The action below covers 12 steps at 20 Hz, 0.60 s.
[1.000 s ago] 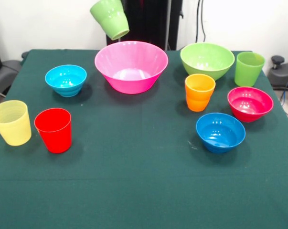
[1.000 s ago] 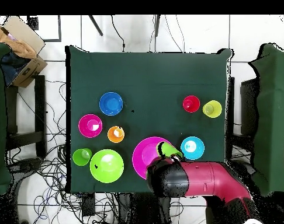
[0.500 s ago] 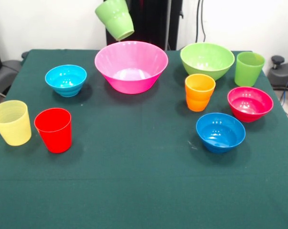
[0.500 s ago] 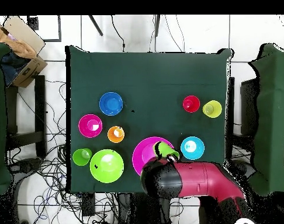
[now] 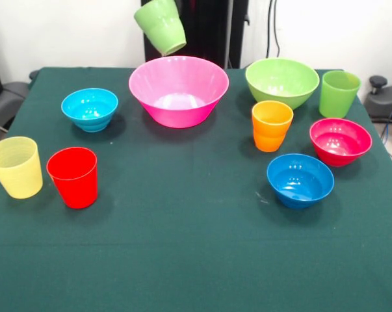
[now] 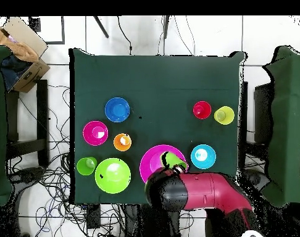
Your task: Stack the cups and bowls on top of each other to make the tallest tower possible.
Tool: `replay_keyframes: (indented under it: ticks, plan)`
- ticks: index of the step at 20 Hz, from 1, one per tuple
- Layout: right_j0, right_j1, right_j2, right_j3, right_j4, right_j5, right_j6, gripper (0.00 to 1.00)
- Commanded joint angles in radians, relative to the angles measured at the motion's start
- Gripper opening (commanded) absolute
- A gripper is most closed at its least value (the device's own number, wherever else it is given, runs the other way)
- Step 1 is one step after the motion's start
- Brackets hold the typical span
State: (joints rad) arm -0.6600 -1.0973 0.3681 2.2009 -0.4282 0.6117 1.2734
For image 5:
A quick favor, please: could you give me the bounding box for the large green bowl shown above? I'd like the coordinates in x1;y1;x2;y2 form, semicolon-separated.
244;57;320;111

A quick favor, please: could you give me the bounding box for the rounded green cup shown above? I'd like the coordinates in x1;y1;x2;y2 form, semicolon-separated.
133;0;187;57

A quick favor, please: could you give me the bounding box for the large pink bowl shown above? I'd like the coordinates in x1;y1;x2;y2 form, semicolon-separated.
128;55;230;129

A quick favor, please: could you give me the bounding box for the dark green tablecloth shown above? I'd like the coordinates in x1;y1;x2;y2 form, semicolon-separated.
0;66;392;312

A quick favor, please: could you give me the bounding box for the orange cup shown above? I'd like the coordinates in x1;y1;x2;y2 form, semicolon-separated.
251;100;294;153

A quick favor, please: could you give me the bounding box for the small blue bowl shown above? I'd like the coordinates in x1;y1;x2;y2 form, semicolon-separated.
266;153;335;210

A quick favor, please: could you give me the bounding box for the small cyan bowl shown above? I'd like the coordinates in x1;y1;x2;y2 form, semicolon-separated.
60;88;120;133

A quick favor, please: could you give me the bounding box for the red cup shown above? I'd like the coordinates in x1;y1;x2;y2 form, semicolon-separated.
46;146;98;209

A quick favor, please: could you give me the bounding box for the small magenta bowl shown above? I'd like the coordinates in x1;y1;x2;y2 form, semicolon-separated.
309;117;373;168

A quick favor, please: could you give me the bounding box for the tall green cup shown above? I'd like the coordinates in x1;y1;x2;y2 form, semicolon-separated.
319;70;362;119

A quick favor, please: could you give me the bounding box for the yellow cup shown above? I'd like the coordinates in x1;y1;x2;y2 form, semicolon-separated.
0;136;44;200

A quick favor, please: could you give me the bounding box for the grey chair base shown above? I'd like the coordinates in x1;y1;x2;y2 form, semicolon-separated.
0;81;33;137
364;75;392;146

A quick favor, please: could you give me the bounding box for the black hanging cable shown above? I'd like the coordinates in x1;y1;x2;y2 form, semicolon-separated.
266;0;283;59

